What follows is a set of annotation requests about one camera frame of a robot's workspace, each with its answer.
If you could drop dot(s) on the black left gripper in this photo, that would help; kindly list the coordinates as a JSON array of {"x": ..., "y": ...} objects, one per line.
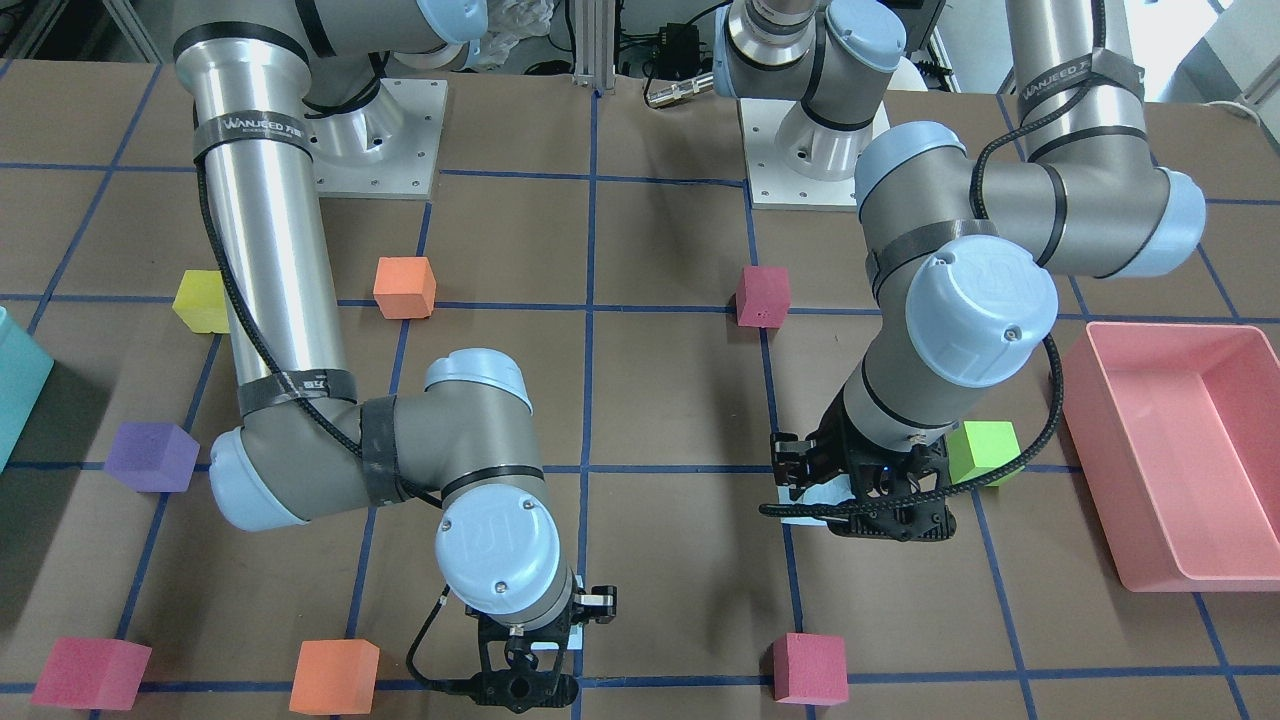
[{"x": 838, "y": 451}]

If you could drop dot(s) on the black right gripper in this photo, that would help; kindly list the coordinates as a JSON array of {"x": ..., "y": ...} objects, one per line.
[{"x": 597, "y": 603}]

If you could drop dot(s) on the light blue foam block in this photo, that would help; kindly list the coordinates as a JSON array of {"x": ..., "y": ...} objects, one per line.
[{"x": 836, "y": 490}]

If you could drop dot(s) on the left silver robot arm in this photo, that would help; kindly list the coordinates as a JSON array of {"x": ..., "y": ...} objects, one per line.
[{"x": 961, "y": 254}]

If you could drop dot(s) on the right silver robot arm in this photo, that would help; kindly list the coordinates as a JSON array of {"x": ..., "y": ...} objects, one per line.
[{"x": 263, "y": 75}]

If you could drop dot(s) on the green foam block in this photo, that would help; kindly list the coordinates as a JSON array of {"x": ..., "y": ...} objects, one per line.
[{"x": 977, "y": 447}]

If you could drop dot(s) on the orange foam block front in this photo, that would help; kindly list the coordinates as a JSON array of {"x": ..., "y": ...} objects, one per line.
[{"x": 335, "y": 677}]

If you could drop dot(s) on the orange foam block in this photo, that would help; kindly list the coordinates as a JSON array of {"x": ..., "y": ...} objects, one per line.
[
  {"x": 335, "y": 677},
  {"x": 405, "y": 288}
]

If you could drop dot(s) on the pink foam block front centre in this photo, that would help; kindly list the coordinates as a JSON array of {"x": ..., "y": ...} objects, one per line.
[{"x": 810, "y": 669}]

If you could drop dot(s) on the pink foam block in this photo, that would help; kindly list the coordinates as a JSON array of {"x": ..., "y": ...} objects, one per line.
[
  {"x": 92, "y": 674},
  {"x": 810, "y": 669},
  {"x": 763, "y": 297}
]

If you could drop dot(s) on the pink plastic bin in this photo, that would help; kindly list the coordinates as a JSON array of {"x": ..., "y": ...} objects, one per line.
[{"x": 1175, "y": 426}]

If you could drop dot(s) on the orange foam block far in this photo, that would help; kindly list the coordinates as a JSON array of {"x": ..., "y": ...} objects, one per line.
[{"x": 405, "y": 288}]

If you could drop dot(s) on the purple foam block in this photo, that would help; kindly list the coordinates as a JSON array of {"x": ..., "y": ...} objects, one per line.
[{"x": 149, "y": 456}]

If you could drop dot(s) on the yellow foam block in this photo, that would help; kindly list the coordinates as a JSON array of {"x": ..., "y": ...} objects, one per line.
[{"x": 200, "y": 302}]

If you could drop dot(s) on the teal plastic bin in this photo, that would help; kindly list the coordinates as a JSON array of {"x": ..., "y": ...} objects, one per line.
[{"x": 25, "y": 367}]

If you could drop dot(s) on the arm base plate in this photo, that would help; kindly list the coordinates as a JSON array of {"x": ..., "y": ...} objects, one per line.
[
  {"x": 385, "y": 149},
  {"x": 795, "y": 162}
]

